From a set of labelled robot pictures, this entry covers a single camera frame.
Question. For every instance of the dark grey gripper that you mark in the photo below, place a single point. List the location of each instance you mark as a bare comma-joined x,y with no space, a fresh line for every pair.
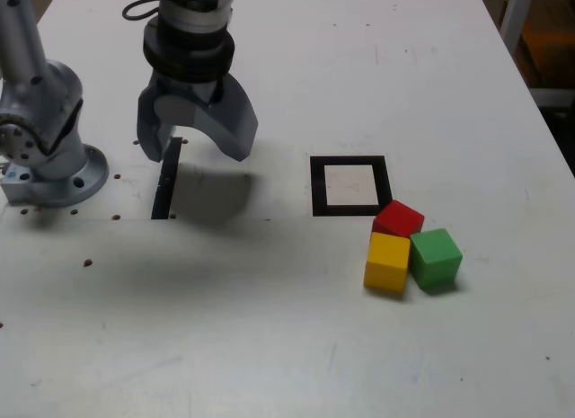
188,89

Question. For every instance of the red cube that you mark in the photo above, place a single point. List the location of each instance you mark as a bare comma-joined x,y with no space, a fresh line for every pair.
400,216

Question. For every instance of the yellow cube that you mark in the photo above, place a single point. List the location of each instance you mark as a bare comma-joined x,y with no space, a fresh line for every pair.
386,265

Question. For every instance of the green cube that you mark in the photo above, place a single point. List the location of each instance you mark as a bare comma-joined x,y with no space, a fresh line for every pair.
436,258

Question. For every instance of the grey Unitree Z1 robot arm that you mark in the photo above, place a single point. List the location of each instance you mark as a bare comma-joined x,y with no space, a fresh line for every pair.
45,99

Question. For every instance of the black tape square outline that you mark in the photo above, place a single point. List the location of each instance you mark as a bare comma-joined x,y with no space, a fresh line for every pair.
317,186

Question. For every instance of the black tape strip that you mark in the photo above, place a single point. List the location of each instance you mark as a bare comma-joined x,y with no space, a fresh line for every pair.
164,198

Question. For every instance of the white metal shelf frame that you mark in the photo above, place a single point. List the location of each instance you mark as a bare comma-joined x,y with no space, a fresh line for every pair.
514,13

